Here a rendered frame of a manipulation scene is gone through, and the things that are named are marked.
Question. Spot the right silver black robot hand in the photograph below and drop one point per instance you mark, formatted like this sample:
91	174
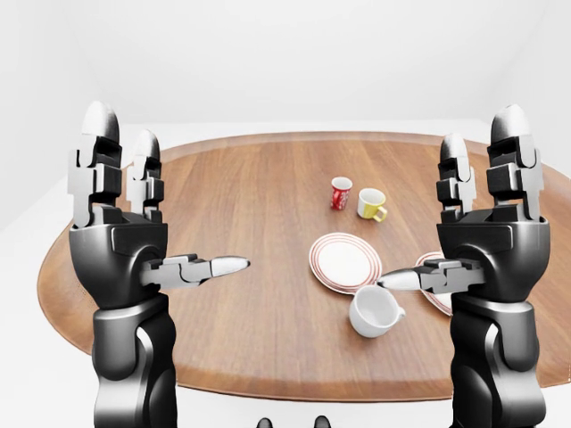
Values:
513	263

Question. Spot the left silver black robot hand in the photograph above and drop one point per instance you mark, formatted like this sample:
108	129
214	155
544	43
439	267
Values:
111	263

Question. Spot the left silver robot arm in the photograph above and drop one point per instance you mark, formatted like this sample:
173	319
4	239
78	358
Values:
134	370

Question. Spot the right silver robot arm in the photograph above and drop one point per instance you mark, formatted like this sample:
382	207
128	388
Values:
495	370

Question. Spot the red-ringed white plate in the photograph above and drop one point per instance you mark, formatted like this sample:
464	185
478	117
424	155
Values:
439	299
344	263

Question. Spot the yellow and white mug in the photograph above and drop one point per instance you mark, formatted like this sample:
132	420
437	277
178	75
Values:
371	203

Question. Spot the red printed mug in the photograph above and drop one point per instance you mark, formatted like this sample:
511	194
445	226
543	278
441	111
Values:
340	194

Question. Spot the small dark rounded shape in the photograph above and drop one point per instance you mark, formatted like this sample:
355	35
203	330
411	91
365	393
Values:
322	422
265	422

